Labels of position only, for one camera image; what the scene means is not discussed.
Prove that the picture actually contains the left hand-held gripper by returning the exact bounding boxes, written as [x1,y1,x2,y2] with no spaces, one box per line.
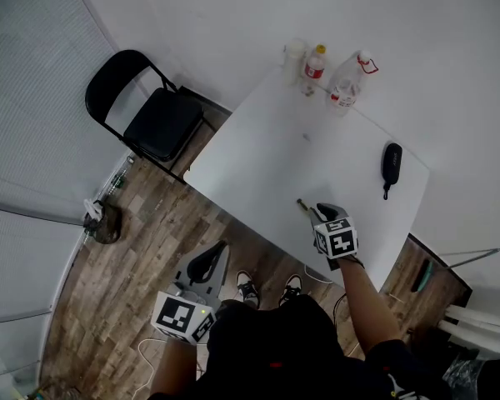
[150,241,231,346]

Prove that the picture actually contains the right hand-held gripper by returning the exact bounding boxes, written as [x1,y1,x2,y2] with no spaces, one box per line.
[307,202,359,262]

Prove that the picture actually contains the person's right forearm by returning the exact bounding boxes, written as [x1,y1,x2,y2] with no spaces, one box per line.
[338,255,402,354]

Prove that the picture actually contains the person's left forearm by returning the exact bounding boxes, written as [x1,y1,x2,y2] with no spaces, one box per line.
[148,338,209,398]

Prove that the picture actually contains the person's left shoe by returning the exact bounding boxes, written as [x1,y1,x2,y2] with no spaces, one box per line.
[235,269,261,310]

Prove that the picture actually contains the person's shoe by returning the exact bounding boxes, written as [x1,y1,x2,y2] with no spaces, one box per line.
[235,269,261,310]
[277,273,304,308]

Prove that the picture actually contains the person's right shoe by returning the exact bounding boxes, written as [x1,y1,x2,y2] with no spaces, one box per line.
[277,273,304,308]

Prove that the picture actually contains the black glasses case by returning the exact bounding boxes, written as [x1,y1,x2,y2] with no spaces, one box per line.
[380,142,404,202]

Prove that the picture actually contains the person's black clothing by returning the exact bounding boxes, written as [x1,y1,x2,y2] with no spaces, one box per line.
[149,293,451,400]

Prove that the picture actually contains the white plastic bag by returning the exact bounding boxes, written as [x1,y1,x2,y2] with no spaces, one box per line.
[82,197,105,221]

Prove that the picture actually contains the black folding chair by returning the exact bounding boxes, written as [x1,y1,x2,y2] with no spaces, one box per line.
[84,48,218,185]

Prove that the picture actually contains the red label bottle yellow cap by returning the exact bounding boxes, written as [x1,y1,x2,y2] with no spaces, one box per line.
[300,43,328,98]

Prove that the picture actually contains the thin metal rod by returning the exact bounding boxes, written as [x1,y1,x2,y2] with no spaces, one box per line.
[436,247,500,271]

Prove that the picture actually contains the clear plastic cup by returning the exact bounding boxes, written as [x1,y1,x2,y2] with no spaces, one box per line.
[282,38,308,87]

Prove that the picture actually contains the white pipes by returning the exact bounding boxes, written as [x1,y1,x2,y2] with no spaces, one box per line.
[436,303,500,356]

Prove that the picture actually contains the white window blind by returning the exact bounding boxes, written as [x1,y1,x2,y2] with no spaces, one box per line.
[0,0,127,391]

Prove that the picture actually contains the shiny black plastic bag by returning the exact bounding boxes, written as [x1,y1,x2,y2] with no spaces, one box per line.
[441,350,500,400]

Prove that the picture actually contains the black cable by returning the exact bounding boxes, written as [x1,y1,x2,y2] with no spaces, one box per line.
[332,292,348,325]

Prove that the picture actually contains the teal handled tool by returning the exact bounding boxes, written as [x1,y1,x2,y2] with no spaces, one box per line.
[410,257,435,294]

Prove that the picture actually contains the large clear bottle red handle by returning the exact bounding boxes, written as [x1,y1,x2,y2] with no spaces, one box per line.
[325,49,380,118]

